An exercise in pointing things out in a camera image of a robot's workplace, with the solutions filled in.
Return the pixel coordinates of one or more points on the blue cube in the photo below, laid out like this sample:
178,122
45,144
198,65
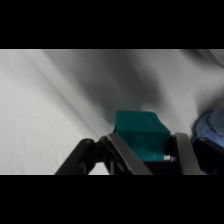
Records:
141,133

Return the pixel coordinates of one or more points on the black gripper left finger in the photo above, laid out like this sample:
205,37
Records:
128,156

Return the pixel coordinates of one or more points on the grey bowl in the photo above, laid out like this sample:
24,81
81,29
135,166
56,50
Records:
211,126

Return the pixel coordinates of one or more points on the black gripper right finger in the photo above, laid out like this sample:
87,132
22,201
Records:
187,155

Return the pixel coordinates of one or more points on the white tablecloth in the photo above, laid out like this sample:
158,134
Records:
43,110

